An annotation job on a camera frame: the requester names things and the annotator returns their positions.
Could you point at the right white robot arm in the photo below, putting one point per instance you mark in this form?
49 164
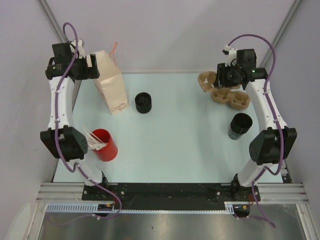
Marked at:
275 139

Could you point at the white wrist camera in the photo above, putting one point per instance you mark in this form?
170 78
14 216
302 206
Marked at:
78 48
231 54

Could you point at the red cylindrical container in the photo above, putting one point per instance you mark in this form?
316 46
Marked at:
110 150

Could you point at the beige paper takeout bag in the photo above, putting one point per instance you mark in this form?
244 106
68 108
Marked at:
110 83

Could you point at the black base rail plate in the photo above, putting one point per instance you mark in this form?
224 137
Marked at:
164 194

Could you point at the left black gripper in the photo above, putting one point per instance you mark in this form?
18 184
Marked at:
89 72

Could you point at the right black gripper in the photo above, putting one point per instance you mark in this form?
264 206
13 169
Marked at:
221 80

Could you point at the tall black coffee cup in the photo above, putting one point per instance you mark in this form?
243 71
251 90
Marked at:
239 125

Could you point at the brown pulp cup carrier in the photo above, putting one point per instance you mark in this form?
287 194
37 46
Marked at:
206 81
236 99

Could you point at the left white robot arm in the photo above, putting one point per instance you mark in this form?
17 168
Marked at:
67 66

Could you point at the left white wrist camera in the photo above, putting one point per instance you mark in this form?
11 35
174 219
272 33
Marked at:
78 48

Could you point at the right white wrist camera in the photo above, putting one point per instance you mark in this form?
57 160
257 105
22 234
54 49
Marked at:
231 54

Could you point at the short black coffee cup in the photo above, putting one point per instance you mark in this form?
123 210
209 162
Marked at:
143 102

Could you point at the white slotted cable duct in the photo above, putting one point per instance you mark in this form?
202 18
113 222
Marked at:
104 208

